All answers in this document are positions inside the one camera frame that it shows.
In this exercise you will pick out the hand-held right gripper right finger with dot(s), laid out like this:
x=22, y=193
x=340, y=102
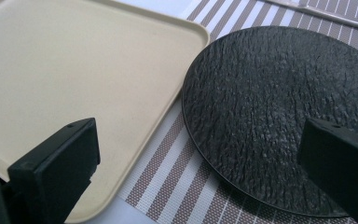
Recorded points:
x=345, y=168

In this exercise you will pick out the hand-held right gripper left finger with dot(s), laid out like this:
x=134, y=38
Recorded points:
x=56, y=168

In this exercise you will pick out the beige square tray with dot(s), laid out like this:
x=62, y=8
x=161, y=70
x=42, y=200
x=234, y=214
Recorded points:
x=74, y=77

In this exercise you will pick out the black textured round plate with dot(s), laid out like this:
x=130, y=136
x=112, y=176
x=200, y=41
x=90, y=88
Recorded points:
x=261, y=102

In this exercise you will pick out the brown striped placemat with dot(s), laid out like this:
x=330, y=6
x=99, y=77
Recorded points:
x=174, y=186

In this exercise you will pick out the silver table knife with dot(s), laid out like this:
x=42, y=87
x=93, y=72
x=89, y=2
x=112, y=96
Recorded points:
x=332, y=14

